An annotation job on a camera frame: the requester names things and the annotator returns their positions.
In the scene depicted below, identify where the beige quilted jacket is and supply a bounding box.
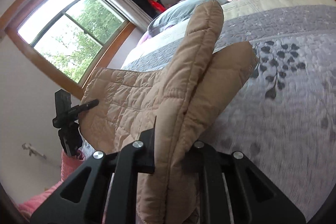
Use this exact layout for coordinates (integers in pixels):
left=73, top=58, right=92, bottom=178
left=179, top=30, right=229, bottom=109
left=79, top=1, right=257, bottom=223

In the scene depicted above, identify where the pink sleeve forearm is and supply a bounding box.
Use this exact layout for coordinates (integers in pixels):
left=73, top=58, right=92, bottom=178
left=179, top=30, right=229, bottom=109
left=17, top=149, right=86, bottom=219

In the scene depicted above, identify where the grey quilted bedspread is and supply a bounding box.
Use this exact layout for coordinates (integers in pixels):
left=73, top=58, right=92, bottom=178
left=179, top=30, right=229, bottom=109
left=122, top=0, right=335, bottom=221

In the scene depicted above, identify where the grey pillow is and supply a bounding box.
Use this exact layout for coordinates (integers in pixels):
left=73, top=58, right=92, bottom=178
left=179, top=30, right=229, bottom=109
left=147, top=0, right=229, bottom=37

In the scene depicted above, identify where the side window wooden frame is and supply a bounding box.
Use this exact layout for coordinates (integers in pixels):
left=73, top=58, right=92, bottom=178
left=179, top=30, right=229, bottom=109
left=1, top=0, right=135, bottom=98

